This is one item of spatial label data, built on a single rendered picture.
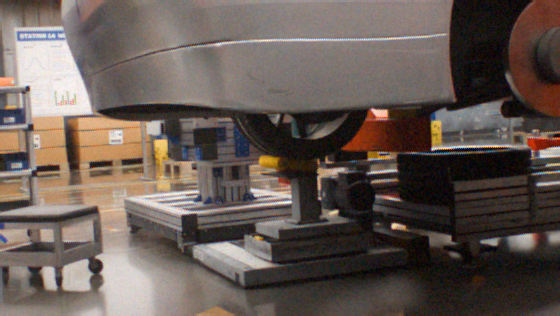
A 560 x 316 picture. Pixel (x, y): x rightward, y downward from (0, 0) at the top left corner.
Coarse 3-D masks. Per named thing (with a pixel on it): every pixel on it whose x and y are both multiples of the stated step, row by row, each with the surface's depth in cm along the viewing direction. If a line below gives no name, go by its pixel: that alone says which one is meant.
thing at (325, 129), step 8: (352, 112) 379; (280, 120) 387; (336, 120) 386; (344, 120) 378; (304, 128) 391; (320, 128) 394; (328, 128) 385; (336, 128) 377; (288, 136) 368; (304, 136) 391; (312, 136) 385; (320, 136) 377; (328, 136) 375
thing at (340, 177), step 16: (336, 176) 415; (352, 176) 401; (320, 192) 421; (336, 192) 409; (352, 192) 394; (368, 192) 397; (336, 208) 412; (352, 208) 400; (368, 208) 397; (368, 224) 406
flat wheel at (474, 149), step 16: (400, 160) 405; (416, 160) 392; (432, 160) 386; (448, 160) 382; (464, 160) 379; (480, 160) 379; (496, 160) 380; (512, 160) 383; (528, 160) 393; (400, 176) 407; (416, 176) 393; (432, 176) 386; (448, 176) 382; (464, 176) 380; (480, 176) 379; (496, 176) 380; (400, 192) 408; (416, 192) 394; (432, 192) 388; (448, 192) 383; (464, 192) 381
